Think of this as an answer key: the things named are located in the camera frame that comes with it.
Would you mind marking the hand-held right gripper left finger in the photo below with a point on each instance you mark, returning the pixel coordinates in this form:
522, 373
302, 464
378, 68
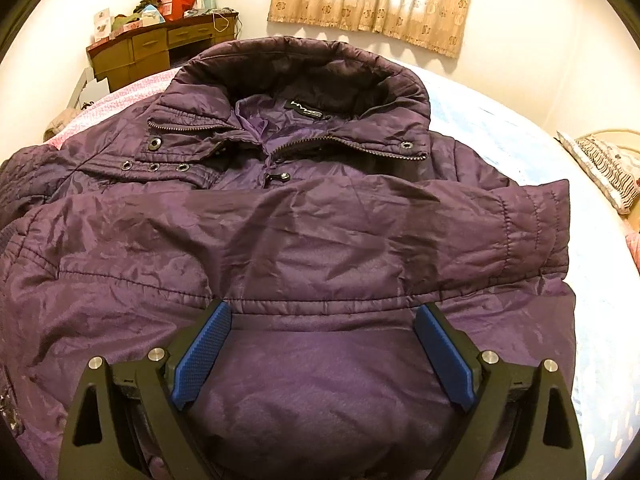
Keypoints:
200, 355

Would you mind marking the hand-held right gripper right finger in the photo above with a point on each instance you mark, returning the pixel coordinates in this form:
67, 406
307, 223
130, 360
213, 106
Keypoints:
445, 360

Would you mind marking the purple padded jacket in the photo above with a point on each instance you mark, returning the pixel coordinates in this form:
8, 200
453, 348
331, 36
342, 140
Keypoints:
300, 240

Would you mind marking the blue polka dot bed sheet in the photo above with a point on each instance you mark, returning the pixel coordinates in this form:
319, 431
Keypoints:
505, 160

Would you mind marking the striped patterned pillow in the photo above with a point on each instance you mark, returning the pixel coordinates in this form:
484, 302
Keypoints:
605, 165

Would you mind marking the pink blanket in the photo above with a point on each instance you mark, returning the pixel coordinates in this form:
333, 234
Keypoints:
100, 110

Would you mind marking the white card box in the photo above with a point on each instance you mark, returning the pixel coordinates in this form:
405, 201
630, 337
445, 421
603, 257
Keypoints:
102, 25

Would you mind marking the beige patterned curtain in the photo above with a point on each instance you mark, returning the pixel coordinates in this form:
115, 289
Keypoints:
350, 5

